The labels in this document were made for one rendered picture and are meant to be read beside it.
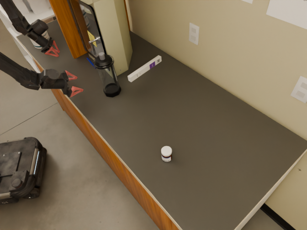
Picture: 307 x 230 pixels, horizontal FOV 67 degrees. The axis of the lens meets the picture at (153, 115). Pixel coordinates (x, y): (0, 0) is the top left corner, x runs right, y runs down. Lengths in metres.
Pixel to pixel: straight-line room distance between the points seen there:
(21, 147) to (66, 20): 1.23
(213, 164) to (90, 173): 1.38
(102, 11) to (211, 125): 0.79
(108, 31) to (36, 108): 1.84
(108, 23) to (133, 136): 0.60
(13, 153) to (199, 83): 1.68
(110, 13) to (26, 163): 1.45
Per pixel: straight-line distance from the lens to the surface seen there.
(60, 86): 1.31
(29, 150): 2.31
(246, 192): 1.07
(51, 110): 2.88
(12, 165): 2.28
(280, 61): 1.16
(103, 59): 1.26
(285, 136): 1.27
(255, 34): 1.17
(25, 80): 1.24
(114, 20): 1.35
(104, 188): 2.14
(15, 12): 1.56
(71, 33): 1.69
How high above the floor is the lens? 1.90
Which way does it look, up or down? 50 degrees down
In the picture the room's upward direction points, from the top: 7 degrees counter-clockwise
